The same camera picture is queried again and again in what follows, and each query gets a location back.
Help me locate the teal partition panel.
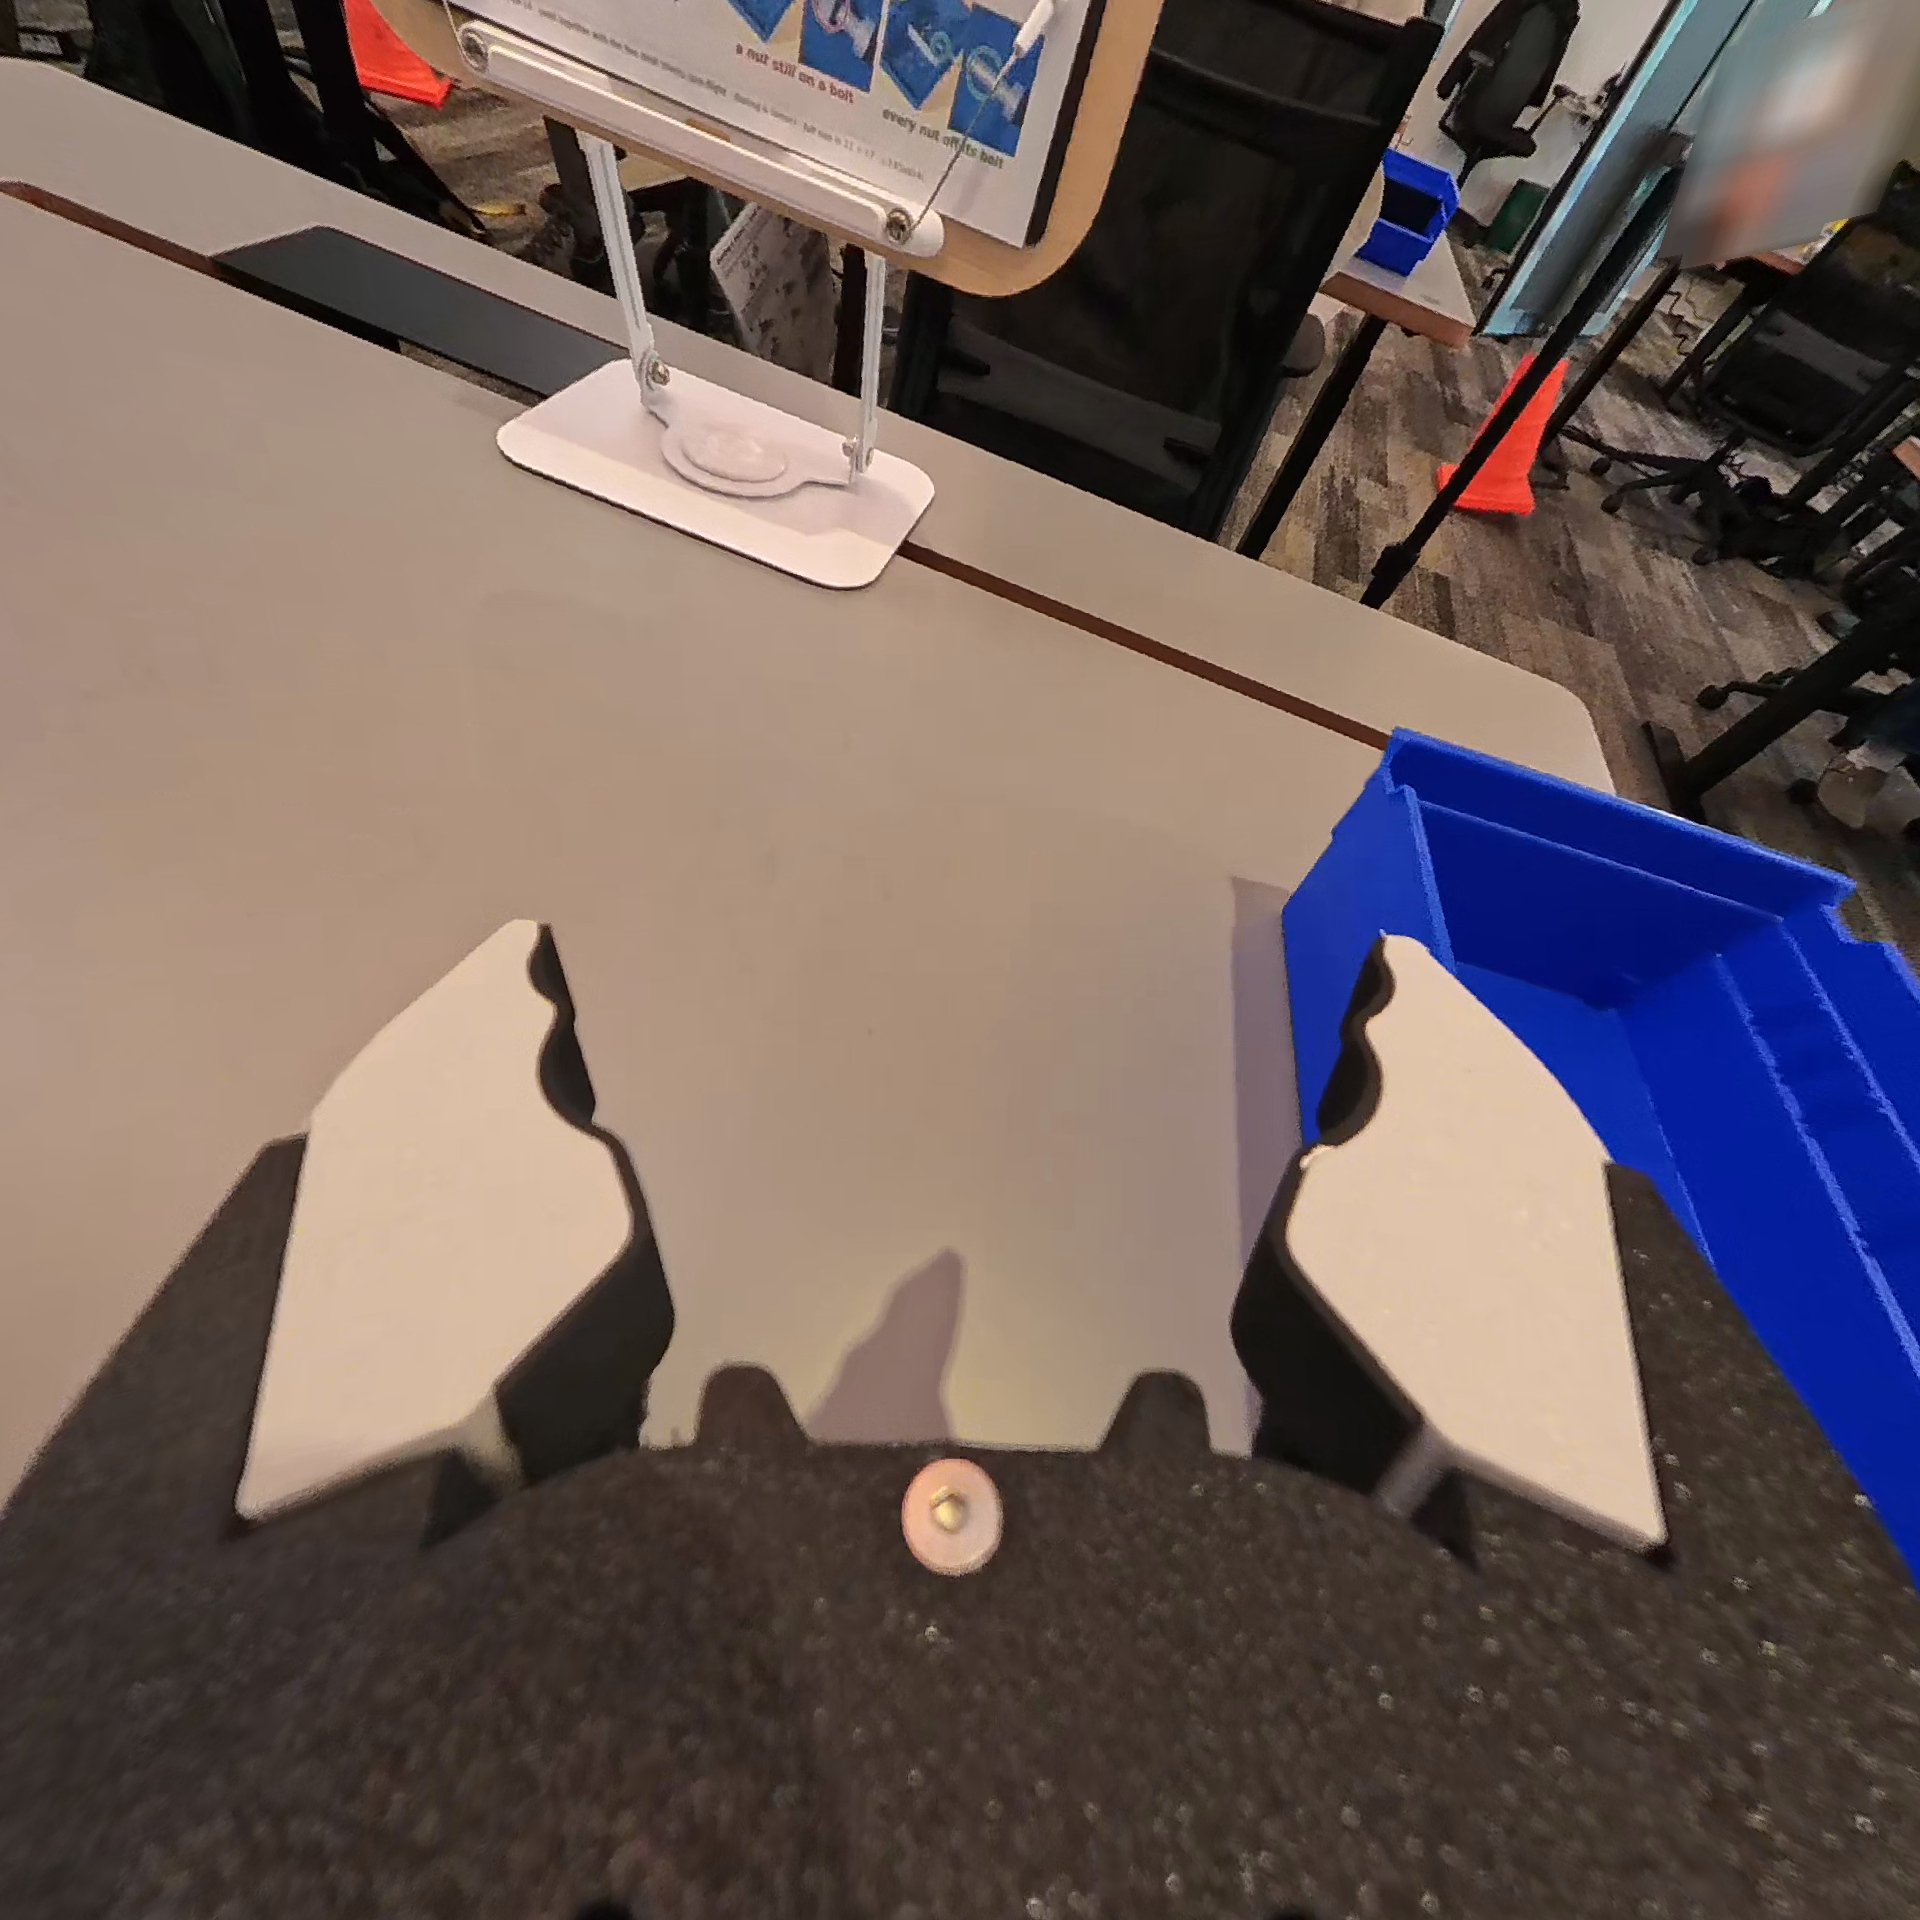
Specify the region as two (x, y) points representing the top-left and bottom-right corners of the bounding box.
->
(1477, 0), (1773, 341)

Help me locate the black chair with jacket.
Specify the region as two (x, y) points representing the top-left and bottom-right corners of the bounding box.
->
(1436, 0), (1584, 190)

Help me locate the orange traffic cone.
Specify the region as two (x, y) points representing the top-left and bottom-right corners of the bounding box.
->
(342, 0), (453, 107)
(1432, 354), (1571, 520)

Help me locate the printed paper sheet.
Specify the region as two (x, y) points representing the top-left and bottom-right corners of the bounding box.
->
(710, 203), (841, 384)

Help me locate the black table cable cover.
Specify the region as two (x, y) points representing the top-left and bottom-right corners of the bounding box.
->
(210, 225), (624, 406)

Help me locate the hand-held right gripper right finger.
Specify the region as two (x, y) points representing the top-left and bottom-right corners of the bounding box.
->
(1228, 930), (1672, 1561)

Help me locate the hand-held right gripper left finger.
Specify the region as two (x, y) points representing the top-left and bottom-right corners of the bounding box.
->
(232, 919), (674, 1529)

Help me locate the blue plastic bin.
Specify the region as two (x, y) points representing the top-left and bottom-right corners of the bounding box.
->
(1283, 727), (1920, 1594)

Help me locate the white board stand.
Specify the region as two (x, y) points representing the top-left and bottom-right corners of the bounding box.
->
(463, 28), (948, 592)

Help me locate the small blue bin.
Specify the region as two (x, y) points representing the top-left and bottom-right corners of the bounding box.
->
(1369, 146), (1458, 276)

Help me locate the grey-top table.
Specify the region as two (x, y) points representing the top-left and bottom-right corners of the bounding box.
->
(1232, 225), (1479, 566)

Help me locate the black mesh office chair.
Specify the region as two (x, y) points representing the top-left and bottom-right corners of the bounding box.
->
(892, 0), (1446, 542)

